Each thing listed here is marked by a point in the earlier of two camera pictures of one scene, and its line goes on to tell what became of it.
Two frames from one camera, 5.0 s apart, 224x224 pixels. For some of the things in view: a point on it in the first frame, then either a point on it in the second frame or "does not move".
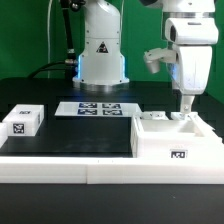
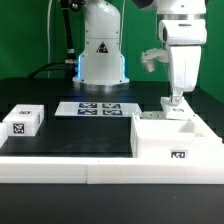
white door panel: [196, 119] to [181, 111]
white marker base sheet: [96, 108] does not move
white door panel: [154, 115] does not move
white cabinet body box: [187, 137] does not move
